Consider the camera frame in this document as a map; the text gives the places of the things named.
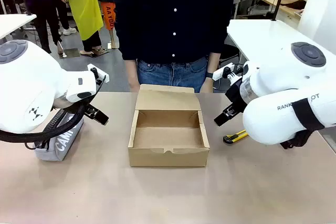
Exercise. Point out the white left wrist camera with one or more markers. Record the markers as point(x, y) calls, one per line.
point(104, 75)

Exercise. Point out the small white table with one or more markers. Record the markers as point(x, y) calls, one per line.
point(13, 24)

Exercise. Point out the person's right forearm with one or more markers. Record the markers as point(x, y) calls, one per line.
point(131, 72)

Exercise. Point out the wooden workbench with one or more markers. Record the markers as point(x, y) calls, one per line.
point(286, 3)

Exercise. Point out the large white table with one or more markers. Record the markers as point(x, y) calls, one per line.
point(262, 37)

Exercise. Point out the grey CAMPUS pencil case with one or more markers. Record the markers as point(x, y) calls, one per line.
point(52, 150)

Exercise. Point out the person in navy shirt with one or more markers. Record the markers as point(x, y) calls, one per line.
point(170, 24)

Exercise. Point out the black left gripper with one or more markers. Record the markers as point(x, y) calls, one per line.
point(84, 110)

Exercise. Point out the dark floor plate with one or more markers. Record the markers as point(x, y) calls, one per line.
point(72, 52)

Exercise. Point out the orange printed cloth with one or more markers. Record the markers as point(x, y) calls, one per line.
point(108, 14)

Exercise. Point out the brown cardboard box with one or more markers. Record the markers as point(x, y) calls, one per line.
point(168, 153)

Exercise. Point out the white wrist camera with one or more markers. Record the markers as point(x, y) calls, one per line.
point(221, 73)
point(104, 75)

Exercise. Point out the person in yellow apron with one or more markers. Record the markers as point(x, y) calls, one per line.
point(84, 3)

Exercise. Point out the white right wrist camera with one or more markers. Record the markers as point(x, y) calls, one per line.
point(221, 73)

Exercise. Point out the person's left forearm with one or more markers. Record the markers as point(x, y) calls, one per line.
point(213, 62)

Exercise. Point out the black wristwatch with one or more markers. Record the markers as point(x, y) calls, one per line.
point(209, 75)

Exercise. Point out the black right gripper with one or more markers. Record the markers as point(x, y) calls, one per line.
point(235, 98)

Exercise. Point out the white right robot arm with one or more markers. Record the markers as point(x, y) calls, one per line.
point(275, 77)

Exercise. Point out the yellow black utility knife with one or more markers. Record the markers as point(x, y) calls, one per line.
point(235, 137)

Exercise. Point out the person's right hand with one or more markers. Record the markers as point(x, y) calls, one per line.
point(134, 87)

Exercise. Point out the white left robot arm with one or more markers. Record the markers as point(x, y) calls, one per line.
point(31, 82)

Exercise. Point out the person's left hand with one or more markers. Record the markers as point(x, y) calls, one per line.
point(207, 85)

